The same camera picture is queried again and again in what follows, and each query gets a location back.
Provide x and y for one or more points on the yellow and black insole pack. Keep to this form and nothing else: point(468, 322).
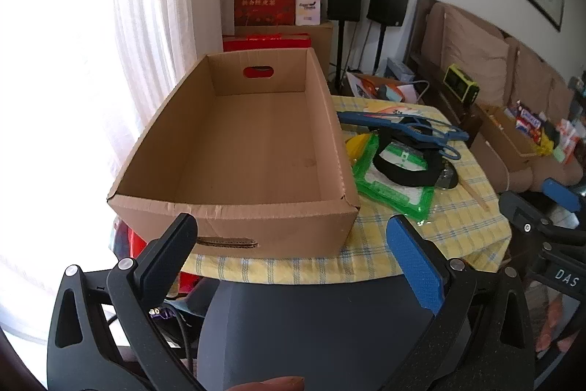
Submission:
point(359, 146)

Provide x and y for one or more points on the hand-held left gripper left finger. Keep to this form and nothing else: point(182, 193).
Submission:
point(169, 256)

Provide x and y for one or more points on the person's right hand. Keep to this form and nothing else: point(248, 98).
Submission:
point(549, 317)

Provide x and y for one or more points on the pile of snack packets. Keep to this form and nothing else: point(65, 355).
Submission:
point(531, 123)

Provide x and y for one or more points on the pink and white package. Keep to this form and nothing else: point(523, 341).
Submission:
point(307, 6)

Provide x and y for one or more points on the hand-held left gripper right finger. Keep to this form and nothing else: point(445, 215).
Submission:
point(414, 262)

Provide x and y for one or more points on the white sheer curtain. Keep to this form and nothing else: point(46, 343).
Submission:
point(91, 52)

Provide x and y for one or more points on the red chocolate box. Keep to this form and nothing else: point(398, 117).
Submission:
point(265, 42)

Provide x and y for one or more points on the yellow black radio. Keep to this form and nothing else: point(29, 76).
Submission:
point(461, 83)

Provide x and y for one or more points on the brown cardboard box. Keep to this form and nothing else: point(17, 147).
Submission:
point(320, 45)

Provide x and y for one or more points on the black speaker stand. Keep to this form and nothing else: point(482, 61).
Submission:
point(379, 47)
point(340, 52)

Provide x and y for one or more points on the blue plastic clothes hanger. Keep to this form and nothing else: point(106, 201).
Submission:
point(366, 119)

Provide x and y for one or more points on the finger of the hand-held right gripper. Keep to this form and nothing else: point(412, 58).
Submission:
point(526, 217)
point(563, 194)

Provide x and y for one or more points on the large cardboard box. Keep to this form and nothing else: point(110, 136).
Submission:
point(256, 143)

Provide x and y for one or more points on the black slipper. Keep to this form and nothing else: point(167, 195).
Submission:
point(403, 176)

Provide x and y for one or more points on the green packet of white beads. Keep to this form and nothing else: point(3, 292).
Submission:
point(396, 201)

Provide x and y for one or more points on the brown sofa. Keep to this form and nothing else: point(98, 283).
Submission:
point(517, 175)

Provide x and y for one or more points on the cardboard snack tray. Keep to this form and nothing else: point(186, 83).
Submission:
point(503, 134)

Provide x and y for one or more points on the light blue tissue box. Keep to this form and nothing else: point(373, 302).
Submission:
point(400, 69)

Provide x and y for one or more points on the large brown sofa cushion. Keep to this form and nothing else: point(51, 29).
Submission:
point(476, 52)

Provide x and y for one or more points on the yellow checkered tablecloth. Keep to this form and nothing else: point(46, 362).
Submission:
point(458, 212)

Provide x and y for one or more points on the person's left hand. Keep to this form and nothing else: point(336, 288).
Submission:
point(270, 384)

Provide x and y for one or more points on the small brown sofa cushion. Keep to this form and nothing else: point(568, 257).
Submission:
point(540, 75)

